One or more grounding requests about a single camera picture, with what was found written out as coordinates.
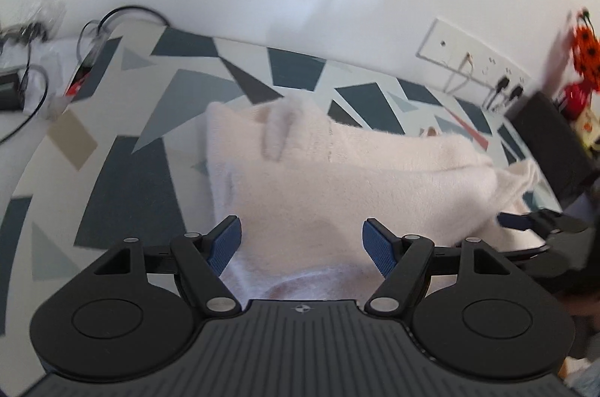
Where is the pink fluffy garment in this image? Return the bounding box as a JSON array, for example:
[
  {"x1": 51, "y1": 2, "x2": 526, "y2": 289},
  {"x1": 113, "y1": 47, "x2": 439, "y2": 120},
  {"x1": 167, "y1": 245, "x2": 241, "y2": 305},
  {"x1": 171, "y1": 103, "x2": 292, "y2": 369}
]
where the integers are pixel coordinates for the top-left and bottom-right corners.
[{"x1": 207, "y1": 96, "x2": 542, "y2": 302}]

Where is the black box speaker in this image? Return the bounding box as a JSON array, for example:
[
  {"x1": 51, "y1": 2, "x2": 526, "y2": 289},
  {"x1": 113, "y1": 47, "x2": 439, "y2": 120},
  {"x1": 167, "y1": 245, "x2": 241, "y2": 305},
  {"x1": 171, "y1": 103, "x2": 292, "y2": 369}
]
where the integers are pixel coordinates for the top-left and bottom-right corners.
[{"x1": 507, "y1": 92, "x2": 599, "y2": 207}]

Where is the geometric patterned table mat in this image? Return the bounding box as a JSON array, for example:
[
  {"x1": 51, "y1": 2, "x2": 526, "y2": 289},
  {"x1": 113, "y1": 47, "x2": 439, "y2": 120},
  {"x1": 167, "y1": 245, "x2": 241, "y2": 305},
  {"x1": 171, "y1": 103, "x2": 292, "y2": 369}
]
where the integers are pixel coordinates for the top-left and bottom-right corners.
[{"x1": 1, "y1": 21, "x2": 557, "y2": 348}]

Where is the red orange flower ornament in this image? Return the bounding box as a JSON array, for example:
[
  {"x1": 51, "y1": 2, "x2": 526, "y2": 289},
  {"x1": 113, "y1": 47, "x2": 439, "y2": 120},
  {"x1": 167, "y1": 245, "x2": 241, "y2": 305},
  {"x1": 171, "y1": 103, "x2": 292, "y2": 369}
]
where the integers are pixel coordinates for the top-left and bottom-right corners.
[{"x1": 557, "y1": 8, "x2": 599, "y2": 123}]

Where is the black power adapter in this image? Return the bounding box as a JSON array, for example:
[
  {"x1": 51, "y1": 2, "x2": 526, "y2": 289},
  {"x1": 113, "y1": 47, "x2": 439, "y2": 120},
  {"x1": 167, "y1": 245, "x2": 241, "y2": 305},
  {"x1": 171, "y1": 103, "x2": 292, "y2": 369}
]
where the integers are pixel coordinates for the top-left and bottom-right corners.
[{"x1": 0, "y1": 71, "x2": 23, "y2": 111}]

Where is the black plug with cable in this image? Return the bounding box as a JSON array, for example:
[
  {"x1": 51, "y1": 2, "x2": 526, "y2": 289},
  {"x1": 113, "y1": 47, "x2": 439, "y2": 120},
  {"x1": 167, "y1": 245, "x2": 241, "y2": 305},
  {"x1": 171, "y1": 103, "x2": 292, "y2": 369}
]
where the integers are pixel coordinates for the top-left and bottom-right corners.
[{"x1": 482, "y1": 75, "x2": 510, "y2": 110}]

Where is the white cable in socket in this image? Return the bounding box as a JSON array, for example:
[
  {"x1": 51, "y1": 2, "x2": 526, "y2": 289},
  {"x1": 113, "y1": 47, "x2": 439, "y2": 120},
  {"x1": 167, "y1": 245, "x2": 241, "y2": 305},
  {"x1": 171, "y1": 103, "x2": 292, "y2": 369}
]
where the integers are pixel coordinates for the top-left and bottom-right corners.
[{"x1": 442, "y1": 52, "x2": 475, "y2": 95}]

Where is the white wall socket panel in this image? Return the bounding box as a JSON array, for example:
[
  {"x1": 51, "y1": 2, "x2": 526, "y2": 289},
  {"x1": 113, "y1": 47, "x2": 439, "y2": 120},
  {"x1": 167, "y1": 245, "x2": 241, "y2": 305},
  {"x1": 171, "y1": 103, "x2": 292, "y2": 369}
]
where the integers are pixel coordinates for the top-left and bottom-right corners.
[{"x1": 417, "y1": 18, "x2": 531, "y2": 90}]

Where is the black looped cable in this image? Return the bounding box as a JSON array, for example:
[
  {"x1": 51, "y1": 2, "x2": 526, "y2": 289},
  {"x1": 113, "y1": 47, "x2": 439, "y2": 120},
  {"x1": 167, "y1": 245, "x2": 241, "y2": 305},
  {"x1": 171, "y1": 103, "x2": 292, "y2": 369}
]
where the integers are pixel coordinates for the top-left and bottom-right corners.
[{"x1": 76, "y1": 5, "x2": 172, "y2": 61}]

